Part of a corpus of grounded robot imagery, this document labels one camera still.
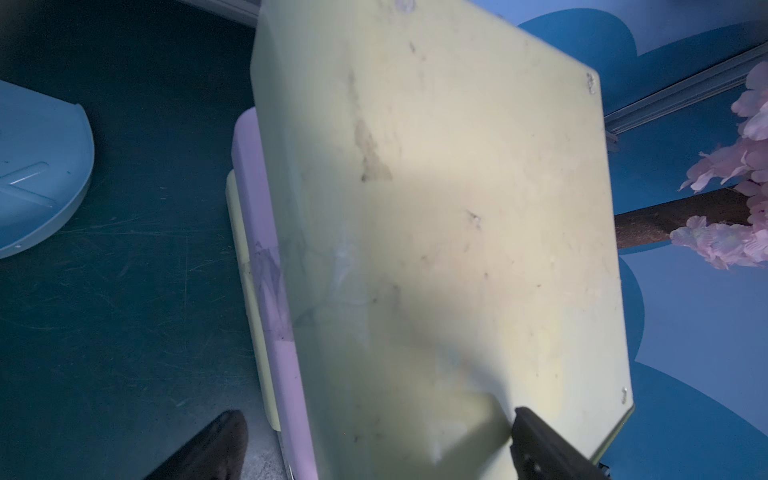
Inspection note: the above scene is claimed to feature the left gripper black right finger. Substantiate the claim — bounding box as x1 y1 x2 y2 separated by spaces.
510 407 609 480

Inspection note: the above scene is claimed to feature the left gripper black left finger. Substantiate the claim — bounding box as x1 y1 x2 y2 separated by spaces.
145 410 248 480

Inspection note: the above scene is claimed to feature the yellow-green drawer cabinet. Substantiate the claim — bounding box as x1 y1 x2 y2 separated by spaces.
251 1 634 479

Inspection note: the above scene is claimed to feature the pink cherry blossom tree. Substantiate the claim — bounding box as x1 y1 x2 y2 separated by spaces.
615 61 767 269

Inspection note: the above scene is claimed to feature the blue toy dustpan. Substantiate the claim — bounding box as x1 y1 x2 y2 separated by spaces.
1 81 95 258

